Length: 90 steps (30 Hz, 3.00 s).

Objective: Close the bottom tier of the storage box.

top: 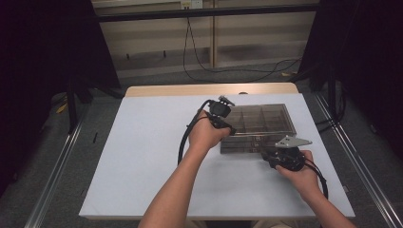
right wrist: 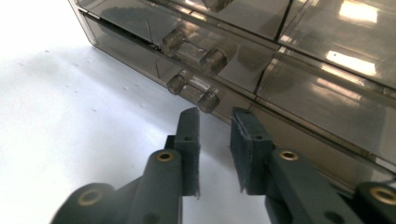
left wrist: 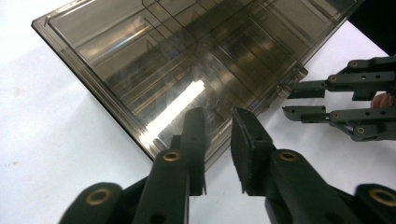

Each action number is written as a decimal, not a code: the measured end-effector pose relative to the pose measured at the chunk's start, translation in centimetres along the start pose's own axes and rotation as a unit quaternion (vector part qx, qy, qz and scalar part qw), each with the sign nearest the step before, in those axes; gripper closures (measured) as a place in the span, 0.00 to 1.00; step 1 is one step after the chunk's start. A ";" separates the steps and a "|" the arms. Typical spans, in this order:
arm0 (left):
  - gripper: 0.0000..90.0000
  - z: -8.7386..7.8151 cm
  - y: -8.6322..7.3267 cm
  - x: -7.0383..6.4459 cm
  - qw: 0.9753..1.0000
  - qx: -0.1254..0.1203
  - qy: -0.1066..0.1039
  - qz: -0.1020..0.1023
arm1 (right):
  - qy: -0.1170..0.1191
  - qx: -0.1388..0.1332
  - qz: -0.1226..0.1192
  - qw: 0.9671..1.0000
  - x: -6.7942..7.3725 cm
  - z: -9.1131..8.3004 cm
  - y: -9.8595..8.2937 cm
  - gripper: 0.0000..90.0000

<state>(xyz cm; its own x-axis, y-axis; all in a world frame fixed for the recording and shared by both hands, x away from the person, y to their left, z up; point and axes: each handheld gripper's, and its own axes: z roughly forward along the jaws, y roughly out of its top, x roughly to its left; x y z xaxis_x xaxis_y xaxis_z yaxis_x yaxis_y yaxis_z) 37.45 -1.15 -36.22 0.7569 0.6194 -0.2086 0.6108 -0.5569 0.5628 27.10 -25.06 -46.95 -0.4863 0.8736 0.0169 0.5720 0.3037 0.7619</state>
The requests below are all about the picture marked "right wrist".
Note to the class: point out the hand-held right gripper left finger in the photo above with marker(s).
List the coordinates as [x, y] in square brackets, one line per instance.
[190, 161]

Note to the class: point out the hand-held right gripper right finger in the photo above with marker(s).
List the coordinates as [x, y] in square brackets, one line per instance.
[252, 161]

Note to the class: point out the smoky clear divided plastic drawer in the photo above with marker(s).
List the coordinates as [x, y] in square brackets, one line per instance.
[207, 101]

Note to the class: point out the smoky clear plastic drawer cabinet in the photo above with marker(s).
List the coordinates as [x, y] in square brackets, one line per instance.
[81, 28]

